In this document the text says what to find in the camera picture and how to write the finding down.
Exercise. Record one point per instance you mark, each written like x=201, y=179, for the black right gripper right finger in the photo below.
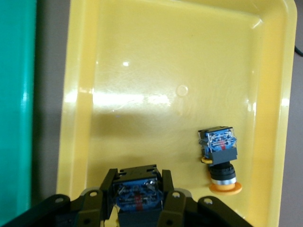
x=175, y=210

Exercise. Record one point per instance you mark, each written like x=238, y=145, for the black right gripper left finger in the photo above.
x=87, y=210

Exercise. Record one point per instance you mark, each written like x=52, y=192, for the yellow push button switch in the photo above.
x=137, y=194
x=221, y=146

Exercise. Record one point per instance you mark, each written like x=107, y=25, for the green plastic tray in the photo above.
x=14, y=94

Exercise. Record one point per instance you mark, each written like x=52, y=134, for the yellow plastic tray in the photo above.
x=165, y=71

